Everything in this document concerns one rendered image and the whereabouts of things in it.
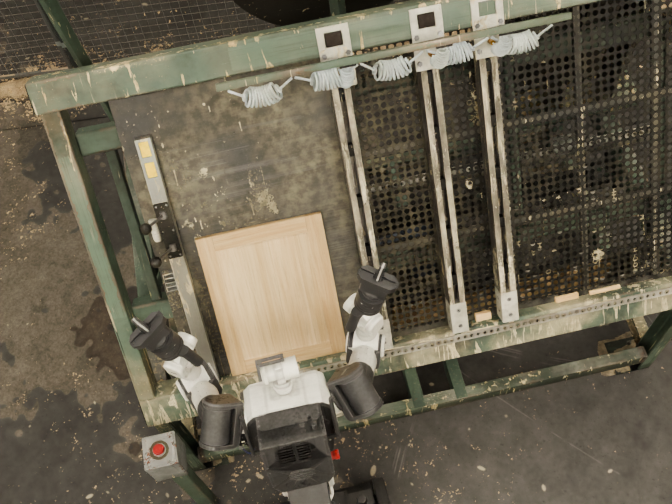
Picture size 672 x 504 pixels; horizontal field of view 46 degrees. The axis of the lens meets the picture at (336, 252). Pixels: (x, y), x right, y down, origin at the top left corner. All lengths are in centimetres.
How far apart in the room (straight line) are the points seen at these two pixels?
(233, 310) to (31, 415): 161
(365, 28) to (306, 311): 103
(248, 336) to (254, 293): 18
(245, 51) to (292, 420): 110
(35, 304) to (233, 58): 232
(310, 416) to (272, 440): 13
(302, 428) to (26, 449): 205
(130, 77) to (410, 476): 219
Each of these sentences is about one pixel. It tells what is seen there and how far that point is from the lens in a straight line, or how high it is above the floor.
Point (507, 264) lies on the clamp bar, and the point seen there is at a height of 111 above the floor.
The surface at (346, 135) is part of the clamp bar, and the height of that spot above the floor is 157.
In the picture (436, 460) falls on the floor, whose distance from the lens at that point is 380.
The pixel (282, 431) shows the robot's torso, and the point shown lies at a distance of 239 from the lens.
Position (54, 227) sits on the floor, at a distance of 465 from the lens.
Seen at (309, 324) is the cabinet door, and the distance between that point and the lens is 293.
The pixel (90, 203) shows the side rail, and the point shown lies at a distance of 271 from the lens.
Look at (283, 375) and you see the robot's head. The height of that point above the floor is 143.
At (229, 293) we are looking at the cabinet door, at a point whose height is 116.
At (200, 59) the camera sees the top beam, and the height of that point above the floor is 189.
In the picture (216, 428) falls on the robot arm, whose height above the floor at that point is 134.
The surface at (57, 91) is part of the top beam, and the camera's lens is 255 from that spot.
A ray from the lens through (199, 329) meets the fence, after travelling 289.
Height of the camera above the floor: 368
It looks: 61 degrees down
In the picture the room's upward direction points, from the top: 7 degrees counter-clockwise
